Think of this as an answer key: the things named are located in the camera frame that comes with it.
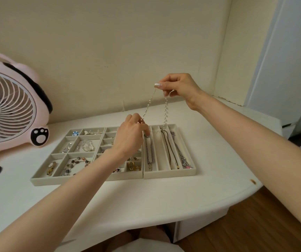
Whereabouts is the person's right hand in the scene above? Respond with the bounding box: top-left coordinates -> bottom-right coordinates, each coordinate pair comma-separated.
154,73 -> 204,111

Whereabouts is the person's left hand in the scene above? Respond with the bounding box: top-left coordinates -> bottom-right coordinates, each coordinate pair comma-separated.
111,113 -> 150,161

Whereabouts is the silver chain necklace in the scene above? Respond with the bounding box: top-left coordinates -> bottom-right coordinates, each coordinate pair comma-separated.
144,133 -> 155,171

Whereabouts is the small pearl bead necklace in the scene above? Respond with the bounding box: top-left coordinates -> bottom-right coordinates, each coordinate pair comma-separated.
137,86 -> 176,135

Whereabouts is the grey earring grid tray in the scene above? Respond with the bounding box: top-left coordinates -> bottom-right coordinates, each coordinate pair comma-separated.
94,126 -> 144,181

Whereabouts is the brown cord necklace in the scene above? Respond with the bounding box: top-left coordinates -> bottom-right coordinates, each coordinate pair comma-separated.
161,129 -> 180,170

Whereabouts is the white pearl bead bracelet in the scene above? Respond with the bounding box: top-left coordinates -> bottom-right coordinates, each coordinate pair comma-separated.
77,140 -> 95,153

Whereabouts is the grey necklace tray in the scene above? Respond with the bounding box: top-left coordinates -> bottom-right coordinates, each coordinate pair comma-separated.
142,124 -> 197,180

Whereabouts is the silver necklace pink charm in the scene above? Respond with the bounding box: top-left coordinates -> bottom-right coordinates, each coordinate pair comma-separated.
170,131 -> 193,169

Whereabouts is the brown stone bead bracelet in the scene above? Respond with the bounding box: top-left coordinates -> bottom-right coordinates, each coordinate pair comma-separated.
61,157 -> 91,176

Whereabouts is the gold round-faced ring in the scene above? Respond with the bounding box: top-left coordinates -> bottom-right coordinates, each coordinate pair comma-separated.
46,162 -> 57,177

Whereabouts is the grey bracelet tray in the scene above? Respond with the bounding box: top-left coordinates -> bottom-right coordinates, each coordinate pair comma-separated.
30,127 -> 106,187

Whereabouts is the person's right forearm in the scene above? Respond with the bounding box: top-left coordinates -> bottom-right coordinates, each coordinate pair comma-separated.
194,91 -> 301,243

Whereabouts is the person's left forearm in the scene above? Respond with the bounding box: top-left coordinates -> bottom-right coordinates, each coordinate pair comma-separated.
0,149 -> 126,252

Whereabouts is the white table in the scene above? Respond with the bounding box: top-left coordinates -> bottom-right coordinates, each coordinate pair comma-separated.
0,98 -> 283,252

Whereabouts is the white door panel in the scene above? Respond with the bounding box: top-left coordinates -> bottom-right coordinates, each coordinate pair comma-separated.
245,0 -> 301,127

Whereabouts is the pink animal-shaped desk fan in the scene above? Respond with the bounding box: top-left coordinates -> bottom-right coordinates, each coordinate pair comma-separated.
0,47 -> 53,166

